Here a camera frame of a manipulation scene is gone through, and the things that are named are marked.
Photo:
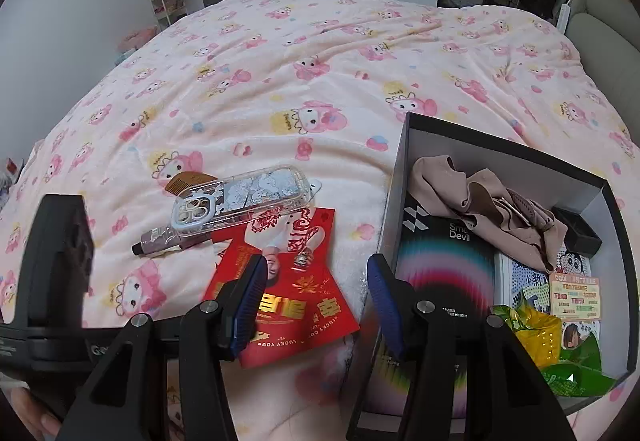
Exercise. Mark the small wooden comb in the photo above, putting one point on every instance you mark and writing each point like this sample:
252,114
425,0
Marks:
180,183

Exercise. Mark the pink printed blanket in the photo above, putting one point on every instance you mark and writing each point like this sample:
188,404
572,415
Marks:
300,146

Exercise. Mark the dark pen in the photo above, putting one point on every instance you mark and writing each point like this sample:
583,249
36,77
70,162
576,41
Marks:
155,239

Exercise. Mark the clear printed phone case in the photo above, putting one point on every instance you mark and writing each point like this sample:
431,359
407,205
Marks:
250,193

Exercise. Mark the red envelope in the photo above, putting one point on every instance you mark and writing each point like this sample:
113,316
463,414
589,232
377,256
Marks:
310,321

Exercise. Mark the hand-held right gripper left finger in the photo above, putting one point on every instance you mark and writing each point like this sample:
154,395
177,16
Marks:
250,301

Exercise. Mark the green snack bag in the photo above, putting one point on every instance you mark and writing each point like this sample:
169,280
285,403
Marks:
535,331

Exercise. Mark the black cardboard box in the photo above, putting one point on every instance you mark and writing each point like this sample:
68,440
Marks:
500,151

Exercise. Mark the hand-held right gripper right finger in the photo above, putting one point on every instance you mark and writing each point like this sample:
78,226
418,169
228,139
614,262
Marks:
386,303

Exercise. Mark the pink plush toy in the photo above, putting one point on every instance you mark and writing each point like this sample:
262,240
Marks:
136,40

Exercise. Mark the orange printed card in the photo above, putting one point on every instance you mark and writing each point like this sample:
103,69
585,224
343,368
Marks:
575,296

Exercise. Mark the person's left hand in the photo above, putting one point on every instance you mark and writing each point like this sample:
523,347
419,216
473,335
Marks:
25,408

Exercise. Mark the black rainbow printed packet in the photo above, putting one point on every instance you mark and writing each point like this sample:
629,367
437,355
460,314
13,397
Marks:
440,261

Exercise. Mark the small black box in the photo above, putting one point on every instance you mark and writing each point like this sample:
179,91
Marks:
580,228

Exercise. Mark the beige headboard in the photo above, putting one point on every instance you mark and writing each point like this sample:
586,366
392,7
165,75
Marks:
600,41

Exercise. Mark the beige cloth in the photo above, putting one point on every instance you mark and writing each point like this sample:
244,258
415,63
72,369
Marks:
450,191

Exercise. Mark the comic printed booklet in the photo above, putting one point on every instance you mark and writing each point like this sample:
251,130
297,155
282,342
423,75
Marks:
515,276

